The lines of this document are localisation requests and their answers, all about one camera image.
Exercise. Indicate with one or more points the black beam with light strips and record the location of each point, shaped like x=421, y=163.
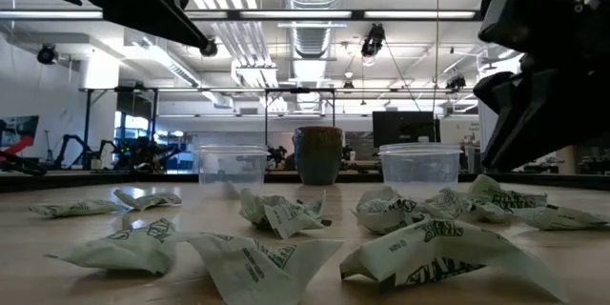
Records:
x=357, y=14

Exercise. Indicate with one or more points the black computer monitor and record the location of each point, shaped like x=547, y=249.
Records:
x=402, y=126

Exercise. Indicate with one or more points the clear plastic deli container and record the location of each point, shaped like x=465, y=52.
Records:
x=429, y=171
x=248, y=167

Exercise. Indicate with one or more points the black hanging camera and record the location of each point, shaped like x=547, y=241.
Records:
x=374, y=38

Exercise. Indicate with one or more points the black background robot arm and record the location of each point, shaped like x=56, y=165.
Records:
x=277, y=155
x=143, y=152
x=71, y=145

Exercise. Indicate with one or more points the dark wall screen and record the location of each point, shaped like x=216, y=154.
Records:
x=24, y=126

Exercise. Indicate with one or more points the white building pillar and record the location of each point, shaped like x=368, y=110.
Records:
x=482, y=128

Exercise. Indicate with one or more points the black aluminium table frame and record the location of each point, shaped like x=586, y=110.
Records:
x=143, y=177

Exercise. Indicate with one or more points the green brown ceramic mug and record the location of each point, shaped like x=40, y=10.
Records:
x=318, y=157

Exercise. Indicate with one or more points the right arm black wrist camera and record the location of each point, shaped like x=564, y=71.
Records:
x=524, y=19

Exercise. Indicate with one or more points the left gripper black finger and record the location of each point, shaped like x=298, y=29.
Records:
x=138, y=9
x=197, y=38

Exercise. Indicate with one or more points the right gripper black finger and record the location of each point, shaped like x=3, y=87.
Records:
x=519, y=124
x=581, y=109

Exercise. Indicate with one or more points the black background rig frame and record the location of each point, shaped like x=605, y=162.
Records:
x=87, y=128

